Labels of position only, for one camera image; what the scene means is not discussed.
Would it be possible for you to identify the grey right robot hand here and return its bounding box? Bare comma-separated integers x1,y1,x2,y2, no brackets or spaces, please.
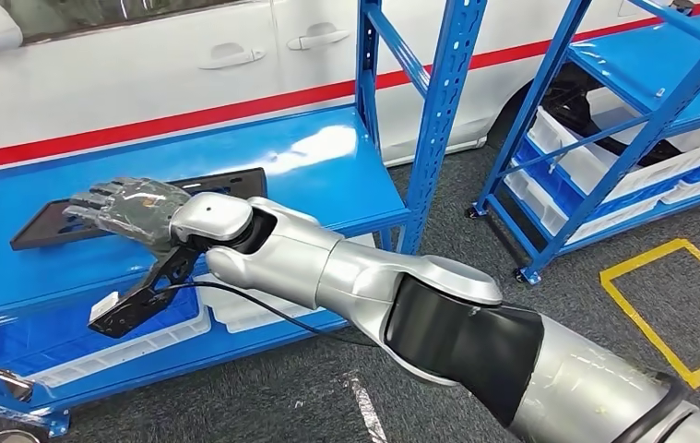
62,177,195,258

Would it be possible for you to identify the long black plastic car part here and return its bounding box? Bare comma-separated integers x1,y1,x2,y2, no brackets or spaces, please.
9,167,268,252

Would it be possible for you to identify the blue metal shelf rack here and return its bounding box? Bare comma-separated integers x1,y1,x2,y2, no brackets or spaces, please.
465,0,700,287
0,0,488,438

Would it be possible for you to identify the black car trim part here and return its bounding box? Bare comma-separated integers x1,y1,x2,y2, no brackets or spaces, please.
548,61,683,166

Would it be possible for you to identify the white car with red stripe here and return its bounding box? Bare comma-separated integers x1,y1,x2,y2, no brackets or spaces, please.
0,0,700,178

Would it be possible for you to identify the clear floor tape strip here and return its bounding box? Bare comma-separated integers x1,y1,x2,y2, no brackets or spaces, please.
343,373,390,443

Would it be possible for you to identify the yellow floor tape square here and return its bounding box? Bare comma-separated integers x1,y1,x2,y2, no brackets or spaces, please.
599,238,700,389

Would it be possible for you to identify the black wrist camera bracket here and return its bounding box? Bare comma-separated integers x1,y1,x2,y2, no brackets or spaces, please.
88,244,204,340

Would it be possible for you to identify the black camera cable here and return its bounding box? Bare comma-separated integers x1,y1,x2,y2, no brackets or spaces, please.
166,281,381,349

